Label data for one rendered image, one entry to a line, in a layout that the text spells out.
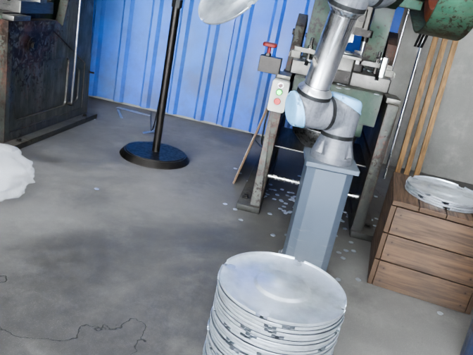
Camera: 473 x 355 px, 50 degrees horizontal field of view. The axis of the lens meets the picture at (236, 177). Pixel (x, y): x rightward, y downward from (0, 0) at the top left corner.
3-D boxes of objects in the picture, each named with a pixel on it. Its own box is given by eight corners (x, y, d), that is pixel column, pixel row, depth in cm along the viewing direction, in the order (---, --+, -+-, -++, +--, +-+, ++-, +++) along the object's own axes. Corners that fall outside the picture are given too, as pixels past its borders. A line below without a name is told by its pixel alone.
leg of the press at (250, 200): (259, 215, 239) (303, 15, 209) (235, 208, 240) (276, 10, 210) (276, 161, 325) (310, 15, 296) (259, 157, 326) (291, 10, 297)
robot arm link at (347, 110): (361, 139, 176) (372, 100, 171) (327, 135, 171) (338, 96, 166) (343, 129, 186) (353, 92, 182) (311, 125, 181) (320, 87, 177)
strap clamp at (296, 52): (322, 63, 242) (328, 41, 238) (288, 55, 243) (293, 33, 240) (323, 62, 247) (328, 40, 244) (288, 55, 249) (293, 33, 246)
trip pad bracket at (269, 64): (273, 101, 228) (282, 56, 221) (251, 96, 229) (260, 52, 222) (274, 98, 233) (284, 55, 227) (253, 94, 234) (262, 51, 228)
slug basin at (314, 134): (355, 162, 239) (362, 141, 236) (284, 146, 242) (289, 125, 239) (352, 144, 271) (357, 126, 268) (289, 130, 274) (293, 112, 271)
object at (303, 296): (355, 282, 124) (356, 279, 123) (331, 346, 98) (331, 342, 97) (246, 242, 132) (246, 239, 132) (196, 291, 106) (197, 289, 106)
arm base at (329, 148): (354, 169, 175) (362, 141, 172) (311, 160, 175) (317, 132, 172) (348, 157, 189) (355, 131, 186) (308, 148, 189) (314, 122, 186)
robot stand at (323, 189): (327, 286, 188) (360, 172, 173) (277, 275, 188) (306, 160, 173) (323, 262, 205) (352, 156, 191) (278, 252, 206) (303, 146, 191)
